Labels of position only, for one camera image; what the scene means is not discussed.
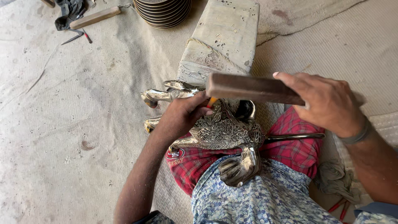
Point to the stack of dark metal plates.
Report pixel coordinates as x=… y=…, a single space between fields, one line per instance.
x=163 y=12

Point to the dark wooden mallet block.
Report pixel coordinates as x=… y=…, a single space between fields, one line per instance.
x=248 y=88

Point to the engraved silver metal animal figure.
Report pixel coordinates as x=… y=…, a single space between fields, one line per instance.
x=224 y=127

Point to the cloth-covered work block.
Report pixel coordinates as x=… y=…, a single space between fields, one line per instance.
x=227 y=34

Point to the grey wristband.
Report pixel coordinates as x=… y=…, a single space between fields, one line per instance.
x=357 y=136

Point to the beige burlap floor mat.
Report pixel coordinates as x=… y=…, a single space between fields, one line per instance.
x=62 y=124

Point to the ribbed beige floor mat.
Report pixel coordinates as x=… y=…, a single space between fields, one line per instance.
x=326 y=53

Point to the person's left hand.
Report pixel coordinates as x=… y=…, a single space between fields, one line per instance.
x=180 y=116

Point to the dark grey cloth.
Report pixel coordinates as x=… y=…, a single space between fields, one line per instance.
x=68 y=11

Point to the red checked cloth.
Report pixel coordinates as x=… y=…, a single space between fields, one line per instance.
x=292 y=149

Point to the person's right hand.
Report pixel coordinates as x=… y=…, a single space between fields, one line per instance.
x=329 y=99

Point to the crumpled grey rag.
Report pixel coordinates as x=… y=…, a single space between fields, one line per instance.
x=337 y=179

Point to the grey metal chisel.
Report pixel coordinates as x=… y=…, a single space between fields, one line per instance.
x=72 y=38

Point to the light wooden mallet stick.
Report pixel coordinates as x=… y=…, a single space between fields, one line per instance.
x=95 y=17

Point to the blue patterned garment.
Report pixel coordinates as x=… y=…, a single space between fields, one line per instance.
x=264 y=196

